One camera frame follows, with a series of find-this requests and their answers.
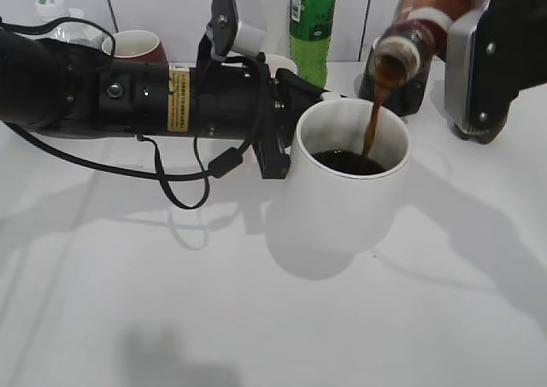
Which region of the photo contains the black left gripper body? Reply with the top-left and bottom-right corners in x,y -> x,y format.
252,68 -> 327,179

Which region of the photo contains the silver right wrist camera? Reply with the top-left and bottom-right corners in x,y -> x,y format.
444,9 -> 483,128

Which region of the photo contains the white ceramic mug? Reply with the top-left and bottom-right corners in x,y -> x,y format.
266,92 -> 411,276

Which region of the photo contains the brown Nescafe coffee bottle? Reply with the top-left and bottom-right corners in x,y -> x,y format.
368,0 -> 489,88

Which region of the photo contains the green soda bottle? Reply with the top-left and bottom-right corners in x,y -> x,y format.
289,0 -> 336,88

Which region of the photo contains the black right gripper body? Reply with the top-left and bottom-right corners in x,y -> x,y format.
471,0 -> 546,126

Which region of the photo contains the small white carton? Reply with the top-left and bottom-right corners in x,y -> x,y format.
68,8 -> 106,50

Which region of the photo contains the clear water bottle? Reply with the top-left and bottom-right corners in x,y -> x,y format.
35,0 -> 89,46

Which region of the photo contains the yellow paper cup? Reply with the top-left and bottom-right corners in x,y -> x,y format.
265,54 -> 297,78

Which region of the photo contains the black ceramic mug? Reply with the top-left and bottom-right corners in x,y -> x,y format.
358,37 -> 431,117

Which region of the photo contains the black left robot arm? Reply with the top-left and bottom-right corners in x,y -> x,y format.
1,24 -> 326,182

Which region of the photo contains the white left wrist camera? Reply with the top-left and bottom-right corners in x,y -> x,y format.
205,0 -> 268,62

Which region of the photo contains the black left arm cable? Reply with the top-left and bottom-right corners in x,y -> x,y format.
0,15 -> 268,211

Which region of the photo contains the dark red mug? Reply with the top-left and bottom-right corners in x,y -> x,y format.
101,30 -> 168,64

